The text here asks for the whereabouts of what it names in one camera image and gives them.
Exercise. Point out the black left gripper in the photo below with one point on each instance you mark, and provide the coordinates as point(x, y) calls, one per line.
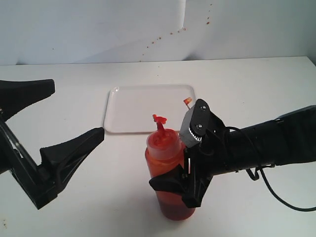
point(59, 161)

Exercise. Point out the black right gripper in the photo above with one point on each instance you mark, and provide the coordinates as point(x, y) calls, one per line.
point(209, 156)

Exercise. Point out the orange sauce squeeze bottle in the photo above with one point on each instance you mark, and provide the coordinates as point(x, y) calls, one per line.
point(164, 152)

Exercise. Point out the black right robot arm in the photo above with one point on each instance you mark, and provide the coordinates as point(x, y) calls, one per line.
point(288, 139)

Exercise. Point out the red sauce blob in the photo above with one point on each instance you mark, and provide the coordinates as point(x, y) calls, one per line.
point(159, 119)

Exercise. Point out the white rectangular plastic tray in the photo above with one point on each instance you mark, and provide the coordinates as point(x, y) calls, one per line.
point(130, 109)

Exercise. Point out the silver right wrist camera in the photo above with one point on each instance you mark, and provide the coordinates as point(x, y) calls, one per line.
point(196, 121)

